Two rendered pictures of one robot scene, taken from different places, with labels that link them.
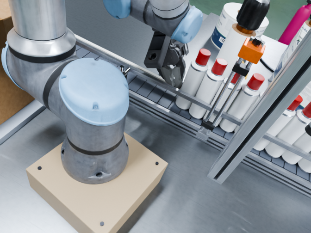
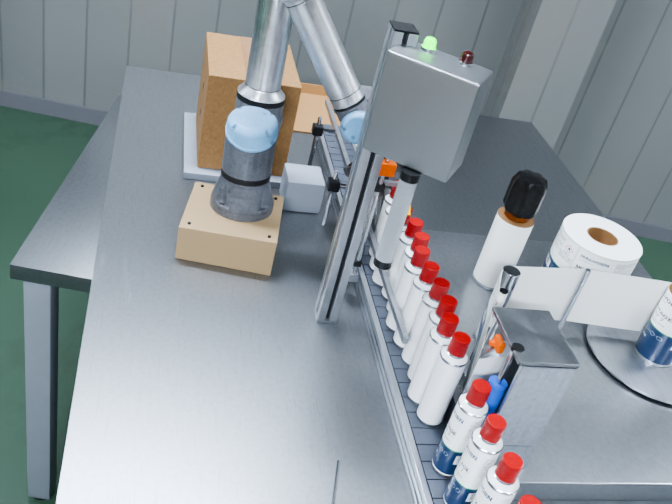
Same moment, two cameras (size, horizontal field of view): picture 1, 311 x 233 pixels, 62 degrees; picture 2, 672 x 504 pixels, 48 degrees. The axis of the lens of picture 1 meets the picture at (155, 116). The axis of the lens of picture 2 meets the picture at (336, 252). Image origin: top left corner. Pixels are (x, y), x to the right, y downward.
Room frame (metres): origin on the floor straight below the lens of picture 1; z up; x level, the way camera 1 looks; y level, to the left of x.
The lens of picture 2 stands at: (-0.23, -1.36, 1.90)
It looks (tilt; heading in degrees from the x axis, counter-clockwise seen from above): 34 degrees down; 60
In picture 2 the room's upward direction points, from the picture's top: 15 degrees clockwise
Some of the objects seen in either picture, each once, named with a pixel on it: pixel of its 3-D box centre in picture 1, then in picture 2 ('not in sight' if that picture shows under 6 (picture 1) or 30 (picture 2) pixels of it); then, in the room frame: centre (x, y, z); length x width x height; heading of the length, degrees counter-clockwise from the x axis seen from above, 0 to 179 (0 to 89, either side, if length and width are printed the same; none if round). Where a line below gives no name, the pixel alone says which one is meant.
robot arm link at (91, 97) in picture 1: (93, 102); (250, 141); (0.32, 0.12, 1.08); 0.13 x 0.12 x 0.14; 67
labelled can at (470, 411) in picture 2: not in sight; (462, 427); (0.49, -0.68, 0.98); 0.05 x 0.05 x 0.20
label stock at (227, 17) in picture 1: (238, 29); (590, 259); (1.14, -0.23, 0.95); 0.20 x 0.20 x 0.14
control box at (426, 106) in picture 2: not in sight; (426, 110); (0.49, -0.29, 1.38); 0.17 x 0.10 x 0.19; 133
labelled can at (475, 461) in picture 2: not in sight; (476, 463); (0.47, -0.76, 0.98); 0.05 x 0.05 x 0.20
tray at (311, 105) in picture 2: not in sight; (323, 109); (0.80, 0.77, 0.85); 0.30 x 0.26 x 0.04; 78
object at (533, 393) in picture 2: not in sight; (505, 389); (0.59, -0.64, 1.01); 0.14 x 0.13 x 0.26; 78
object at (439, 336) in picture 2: not in sight; (434, 358); (0.52, -0.52, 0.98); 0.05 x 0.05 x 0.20
